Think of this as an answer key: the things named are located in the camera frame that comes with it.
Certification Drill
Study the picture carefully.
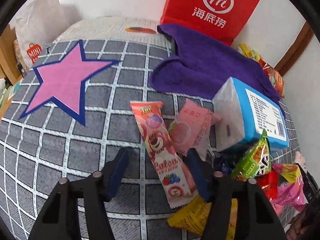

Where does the red snack packet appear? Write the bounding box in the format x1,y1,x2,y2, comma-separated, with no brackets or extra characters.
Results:
256,170,278,200

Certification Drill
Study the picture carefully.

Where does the yellow snack packet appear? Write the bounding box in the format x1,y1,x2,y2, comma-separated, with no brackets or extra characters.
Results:
167,195,238,239

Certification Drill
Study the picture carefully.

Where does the green triangular snack packet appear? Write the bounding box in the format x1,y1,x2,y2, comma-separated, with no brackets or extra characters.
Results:
231,129,271,181

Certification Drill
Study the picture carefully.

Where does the pink magenta snack packet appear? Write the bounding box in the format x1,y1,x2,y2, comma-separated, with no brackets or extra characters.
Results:
270,163,306,216

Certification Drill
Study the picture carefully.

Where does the pink long strawberry snack bar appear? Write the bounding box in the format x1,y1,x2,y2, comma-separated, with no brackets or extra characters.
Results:
130,101,197,209

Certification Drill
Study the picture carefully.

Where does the pink peach snack packet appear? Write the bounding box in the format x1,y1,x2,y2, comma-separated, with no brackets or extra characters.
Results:
168,99,222,160

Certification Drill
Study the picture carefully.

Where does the dark blue snack packet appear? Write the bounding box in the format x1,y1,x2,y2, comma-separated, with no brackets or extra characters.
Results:
214,155,235,175

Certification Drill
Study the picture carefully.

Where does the grey checkered bed sheet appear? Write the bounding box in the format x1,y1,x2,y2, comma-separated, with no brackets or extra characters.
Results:
0,38,301,240

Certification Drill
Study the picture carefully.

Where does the blue tissue pack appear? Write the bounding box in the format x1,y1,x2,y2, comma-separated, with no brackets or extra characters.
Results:
213,77,289,152

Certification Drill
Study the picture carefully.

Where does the orange chips bag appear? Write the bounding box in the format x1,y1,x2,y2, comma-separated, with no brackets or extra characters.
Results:
259,59,285,98

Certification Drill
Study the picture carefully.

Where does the purple towel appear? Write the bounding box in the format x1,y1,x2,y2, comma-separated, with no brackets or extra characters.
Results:
150,24,280,103

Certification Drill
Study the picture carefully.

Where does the wooden chair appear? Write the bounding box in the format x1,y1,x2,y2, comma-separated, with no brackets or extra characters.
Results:
0,25,22,85

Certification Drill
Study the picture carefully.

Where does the yellow chips bag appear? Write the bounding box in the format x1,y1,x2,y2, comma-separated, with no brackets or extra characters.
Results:
236,43,262,62

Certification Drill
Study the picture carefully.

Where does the white patterned pillow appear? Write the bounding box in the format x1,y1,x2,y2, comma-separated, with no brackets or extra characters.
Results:
55,16,170,47

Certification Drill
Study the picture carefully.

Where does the white Miniso paper bag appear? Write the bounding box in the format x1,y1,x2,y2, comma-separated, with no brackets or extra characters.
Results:
15,0,69,68

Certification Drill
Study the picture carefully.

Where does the red paper shopping bag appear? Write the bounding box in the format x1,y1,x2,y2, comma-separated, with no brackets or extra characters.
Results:
160,0,260,46

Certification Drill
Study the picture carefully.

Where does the brown wooden door frame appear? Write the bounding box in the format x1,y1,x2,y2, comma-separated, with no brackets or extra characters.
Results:
275,22,314,76

